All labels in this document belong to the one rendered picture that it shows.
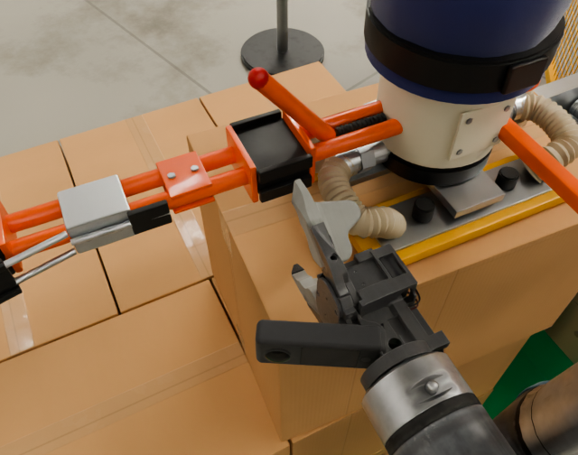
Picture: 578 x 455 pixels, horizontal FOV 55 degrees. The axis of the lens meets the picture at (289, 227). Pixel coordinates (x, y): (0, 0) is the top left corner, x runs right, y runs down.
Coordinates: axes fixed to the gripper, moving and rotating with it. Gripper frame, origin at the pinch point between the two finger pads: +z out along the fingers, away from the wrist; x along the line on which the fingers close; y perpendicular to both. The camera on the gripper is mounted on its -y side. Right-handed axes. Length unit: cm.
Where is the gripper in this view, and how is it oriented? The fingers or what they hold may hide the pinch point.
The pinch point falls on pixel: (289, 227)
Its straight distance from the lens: 61.2
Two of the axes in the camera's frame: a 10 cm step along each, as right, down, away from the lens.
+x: 0.0, -6.3, -7.8
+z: -4.2, -7.1, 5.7
